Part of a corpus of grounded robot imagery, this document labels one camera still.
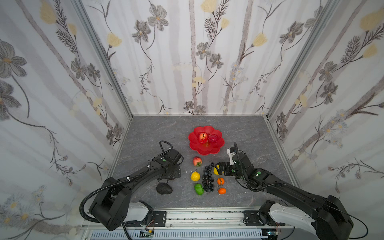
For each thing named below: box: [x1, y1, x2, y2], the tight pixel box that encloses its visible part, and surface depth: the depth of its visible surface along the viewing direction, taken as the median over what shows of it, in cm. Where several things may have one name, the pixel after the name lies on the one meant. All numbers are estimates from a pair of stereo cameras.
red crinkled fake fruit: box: [198, 132, 208, 144], surface depth 103 cm
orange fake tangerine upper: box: [216, 177, 225, 186], surface depth 86 cm
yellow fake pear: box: [190, 171, 201, 182], surface depth 87 cm
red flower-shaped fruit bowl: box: [188, 125, 225, 156], surface depth 106 cm
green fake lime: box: [194, 183, 204, 196], surface depth 83 cm
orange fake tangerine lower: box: [218, 187, 227, 195], surface depth 83 cm
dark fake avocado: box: [156, 182, 173, 195], surface depth 82 cm
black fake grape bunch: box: [201, 162, 215, 193], surface depth 84 cm
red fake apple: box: [193, 156, 202, 167], surface depth 92 cm
